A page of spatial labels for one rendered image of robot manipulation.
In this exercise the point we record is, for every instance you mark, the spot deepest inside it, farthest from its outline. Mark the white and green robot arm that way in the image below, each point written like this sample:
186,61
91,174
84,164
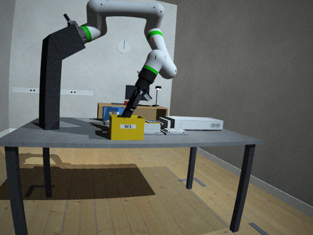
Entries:
158,60

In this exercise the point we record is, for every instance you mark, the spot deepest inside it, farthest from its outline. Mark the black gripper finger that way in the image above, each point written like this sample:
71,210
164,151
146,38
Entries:
128,104
134,104

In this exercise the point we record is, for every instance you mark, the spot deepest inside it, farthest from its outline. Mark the yellow open-top bin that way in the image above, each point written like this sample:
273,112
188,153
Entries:
123,128

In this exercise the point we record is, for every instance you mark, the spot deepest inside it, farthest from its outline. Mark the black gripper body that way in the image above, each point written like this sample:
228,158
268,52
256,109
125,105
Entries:
142,85

